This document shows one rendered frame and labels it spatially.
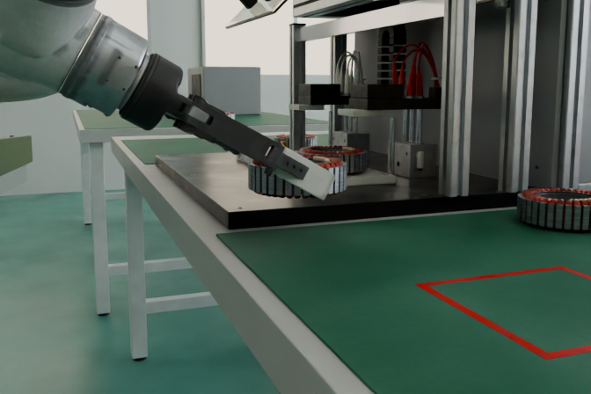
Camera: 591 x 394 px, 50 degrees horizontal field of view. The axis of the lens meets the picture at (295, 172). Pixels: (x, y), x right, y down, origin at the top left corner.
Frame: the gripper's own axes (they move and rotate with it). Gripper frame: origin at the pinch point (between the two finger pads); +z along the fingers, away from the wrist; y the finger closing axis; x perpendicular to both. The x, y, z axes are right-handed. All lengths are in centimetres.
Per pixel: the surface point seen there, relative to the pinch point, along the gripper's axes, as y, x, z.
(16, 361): -153, -93, 4
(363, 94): -23.2, 17.1, 13.2
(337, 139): -50, 13, 25
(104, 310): -186, -76, 29
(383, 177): -17.6, 6.7, 20.0
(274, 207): -5.8, -4.8, 2.1
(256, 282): 15.1, -11.0, -4.4
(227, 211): -5.9, -7.8, -3.1
